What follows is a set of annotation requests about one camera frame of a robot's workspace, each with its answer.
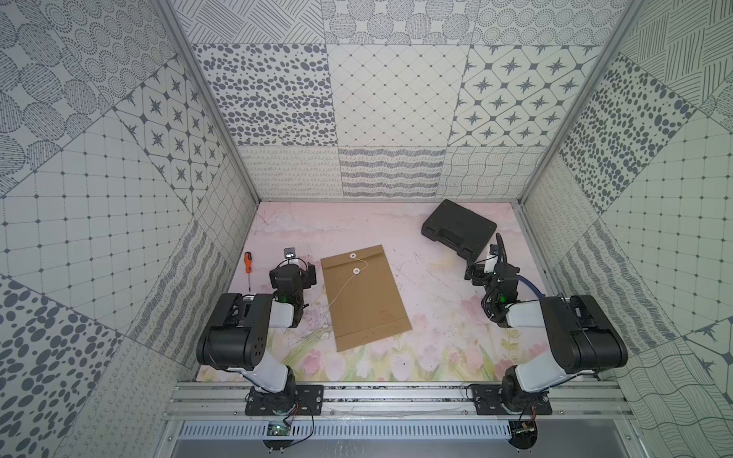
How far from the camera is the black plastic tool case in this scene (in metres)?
1.06

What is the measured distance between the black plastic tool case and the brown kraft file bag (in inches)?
8.5

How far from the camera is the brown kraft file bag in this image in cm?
88
